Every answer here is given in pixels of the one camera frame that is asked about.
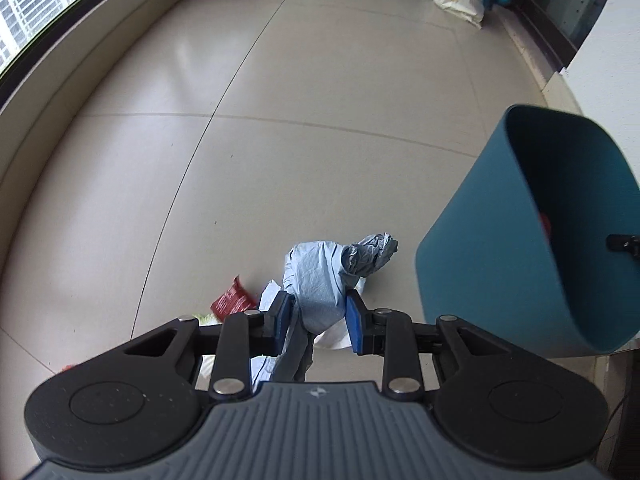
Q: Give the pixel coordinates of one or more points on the dark red snack packet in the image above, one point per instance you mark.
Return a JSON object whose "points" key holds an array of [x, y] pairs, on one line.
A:
{"points": [[232, 302]]}

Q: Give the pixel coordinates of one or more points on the crumpled white tissue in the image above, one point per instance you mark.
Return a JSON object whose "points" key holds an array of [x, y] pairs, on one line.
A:
{"points": [[270, 294]]}

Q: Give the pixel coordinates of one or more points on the dark glass sliding door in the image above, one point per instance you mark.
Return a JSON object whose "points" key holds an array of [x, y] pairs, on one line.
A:
{"points": [[575, 0]]}

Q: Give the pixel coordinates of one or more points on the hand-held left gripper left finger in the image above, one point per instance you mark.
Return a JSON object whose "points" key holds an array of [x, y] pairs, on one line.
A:
{"points": [[282, 322]]}

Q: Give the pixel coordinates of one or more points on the red fluffy slipper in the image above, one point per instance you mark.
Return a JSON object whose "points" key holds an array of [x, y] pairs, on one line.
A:
{"points": [[66, 368]]}

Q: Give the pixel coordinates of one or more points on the glass window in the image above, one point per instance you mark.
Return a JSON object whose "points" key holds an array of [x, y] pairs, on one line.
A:
{"points": [[35, 0]]}

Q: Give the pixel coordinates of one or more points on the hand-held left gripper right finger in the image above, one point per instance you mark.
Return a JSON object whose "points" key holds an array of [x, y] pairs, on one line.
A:
{"points": [[355, 322]]}

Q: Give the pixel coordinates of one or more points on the teal plastic trash bin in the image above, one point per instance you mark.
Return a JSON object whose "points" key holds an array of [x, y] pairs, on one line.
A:
{"points": [[475, 260]]}

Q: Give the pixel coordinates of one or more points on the grey blue plastic bag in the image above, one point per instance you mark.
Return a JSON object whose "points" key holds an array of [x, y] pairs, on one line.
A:
{"points": [[315, 280]]}

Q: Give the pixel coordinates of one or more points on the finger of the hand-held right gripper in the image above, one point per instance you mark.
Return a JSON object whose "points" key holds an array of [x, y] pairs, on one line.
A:
{"points": [[624, 243]]}

